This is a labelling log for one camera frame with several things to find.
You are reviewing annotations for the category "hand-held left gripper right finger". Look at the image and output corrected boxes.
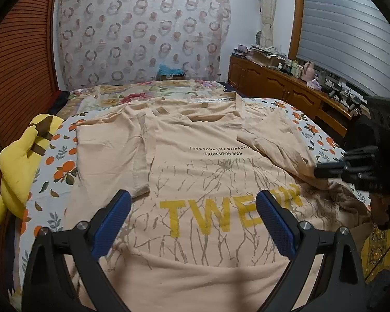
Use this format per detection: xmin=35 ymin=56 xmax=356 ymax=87
xmin=255 ymin=189 xmax=368 ymax=312

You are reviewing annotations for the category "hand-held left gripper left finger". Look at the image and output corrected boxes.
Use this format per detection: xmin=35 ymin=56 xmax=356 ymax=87
xmin=21 ymin=189 xmax=132 ymax=312

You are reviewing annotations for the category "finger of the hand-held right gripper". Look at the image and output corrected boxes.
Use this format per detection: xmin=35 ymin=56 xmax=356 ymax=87
xmin=340 ymin=148 xmax=379 ymax=168
xmin=315 ymin=162 xmax=378 ymax=183

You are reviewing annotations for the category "beige printed T-shirt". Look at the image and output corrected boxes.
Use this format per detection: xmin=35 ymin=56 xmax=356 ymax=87
xmin=75 ymin=93 xmax=345 ymax=312

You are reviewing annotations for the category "crumpled beige garment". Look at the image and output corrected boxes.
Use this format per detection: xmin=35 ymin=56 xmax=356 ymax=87
xmin=325 ymin=180 xmax=375 ymax=246

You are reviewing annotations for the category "orange fruit print bed sheet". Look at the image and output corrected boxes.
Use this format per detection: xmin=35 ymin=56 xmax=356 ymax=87
xmin=6 ymin=99 xmax=374 ymax=300

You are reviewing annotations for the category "yellow patterned cloth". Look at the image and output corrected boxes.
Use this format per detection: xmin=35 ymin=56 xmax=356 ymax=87
xmin=359 ymin=226 xmax=390 ymax=283

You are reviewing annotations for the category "pink kettle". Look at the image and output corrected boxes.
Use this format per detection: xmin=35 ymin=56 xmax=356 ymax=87
xmin=300 ymin=61 xmax=315 ymax=81

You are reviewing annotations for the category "yellow plush toy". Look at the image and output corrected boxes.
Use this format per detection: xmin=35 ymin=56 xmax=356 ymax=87
xmin=0 ymin=114 xmax=64 ymax=226

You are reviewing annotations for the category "wooden sideboard cabinet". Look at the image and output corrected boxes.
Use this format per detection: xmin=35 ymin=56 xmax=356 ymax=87
xmin=228 ymin=55 xmax=361 ymax=139

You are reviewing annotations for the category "floral blanket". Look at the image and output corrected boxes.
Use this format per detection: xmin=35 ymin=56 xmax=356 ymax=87
xmin=57 ymin=80 xmax=244 ymax=121

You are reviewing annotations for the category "dark blue bedding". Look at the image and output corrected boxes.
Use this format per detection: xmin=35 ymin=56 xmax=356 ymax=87
xmin=219 ymin=81 xmax=244 ymax=98

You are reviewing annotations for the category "pile of papers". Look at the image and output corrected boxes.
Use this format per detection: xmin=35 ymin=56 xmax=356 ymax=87
xmin=250 ymin=44 xmax=290 ymax=67

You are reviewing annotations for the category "blue fluffy cloth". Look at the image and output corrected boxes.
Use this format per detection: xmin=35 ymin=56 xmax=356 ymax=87
xmin=158 ymin=63 xmax=185 ymax=76

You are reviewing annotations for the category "cream lace curtain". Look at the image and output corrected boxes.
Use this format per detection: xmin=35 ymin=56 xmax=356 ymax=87
xmin=259 ymin=0 xmax=277 ymax=48

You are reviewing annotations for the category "brown slatted wooden door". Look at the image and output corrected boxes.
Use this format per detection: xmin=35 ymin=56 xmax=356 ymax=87
xmin=0 ymin=0 xmax=61 ymax=152

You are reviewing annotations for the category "circle print wall curtain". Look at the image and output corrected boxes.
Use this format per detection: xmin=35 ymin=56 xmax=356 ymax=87
xmin=58 ymin=0 xmax=232 ymax=90

